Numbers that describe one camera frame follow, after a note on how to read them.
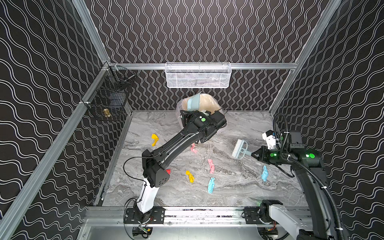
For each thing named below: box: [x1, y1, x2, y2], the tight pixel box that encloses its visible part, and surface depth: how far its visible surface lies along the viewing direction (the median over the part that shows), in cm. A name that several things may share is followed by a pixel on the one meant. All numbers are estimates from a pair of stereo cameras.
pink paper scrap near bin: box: [190, 142, 198, 154], surface depth 100 cm
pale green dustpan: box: [187, 91, 202, 111], surface depth 80 cm
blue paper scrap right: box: [261, 165, 269, 182], surface depth 89 cm
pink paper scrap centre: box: [207, 158, 215, 174], surface depth 92 cm
